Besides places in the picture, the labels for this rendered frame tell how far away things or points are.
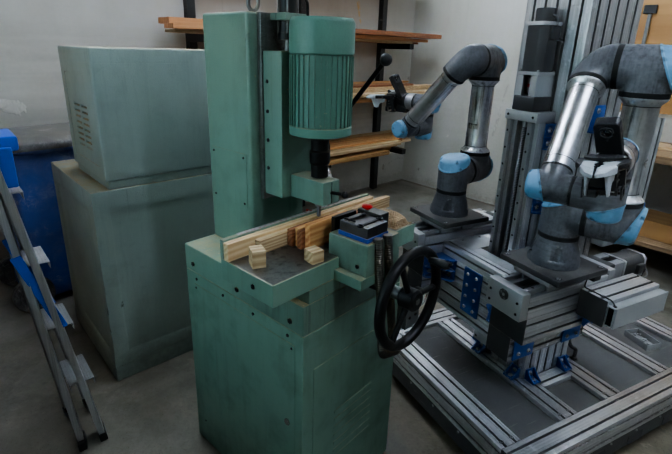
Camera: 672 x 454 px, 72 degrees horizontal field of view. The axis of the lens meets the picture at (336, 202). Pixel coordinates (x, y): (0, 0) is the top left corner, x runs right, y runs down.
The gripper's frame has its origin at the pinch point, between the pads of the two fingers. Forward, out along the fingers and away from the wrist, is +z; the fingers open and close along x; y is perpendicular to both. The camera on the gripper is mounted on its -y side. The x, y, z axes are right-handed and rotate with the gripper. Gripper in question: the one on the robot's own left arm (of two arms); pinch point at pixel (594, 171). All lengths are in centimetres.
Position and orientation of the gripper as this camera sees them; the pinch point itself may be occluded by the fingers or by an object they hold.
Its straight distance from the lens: 93.3
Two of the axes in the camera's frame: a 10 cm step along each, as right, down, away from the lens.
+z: -6.1, 2.4, -7.6
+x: -7.9, -0.9, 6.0
